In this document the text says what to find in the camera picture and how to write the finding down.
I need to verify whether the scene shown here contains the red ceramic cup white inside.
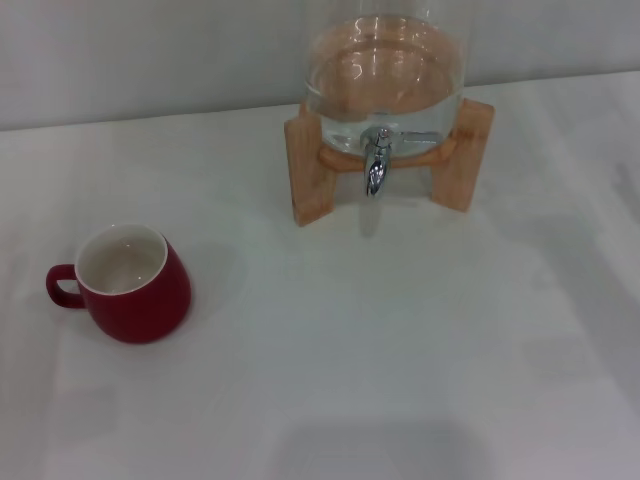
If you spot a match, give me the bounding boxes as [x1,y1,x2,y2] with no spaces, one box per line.
[45,223,192,345]

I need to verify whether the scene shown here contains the chrome faucet with lever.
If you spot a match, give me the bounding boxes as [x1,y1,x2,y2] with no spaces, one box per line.
[359,126,444,200]

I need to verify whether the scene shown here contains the light wooden dispenser stand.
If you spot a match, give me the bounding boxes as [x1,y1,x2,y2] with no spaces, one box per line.
[283,96,496,229]

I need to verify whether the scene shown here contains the clear glass water dispenser jar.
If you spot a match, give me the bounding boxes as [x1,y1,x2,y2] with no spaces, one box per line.
[303,0,469,160]

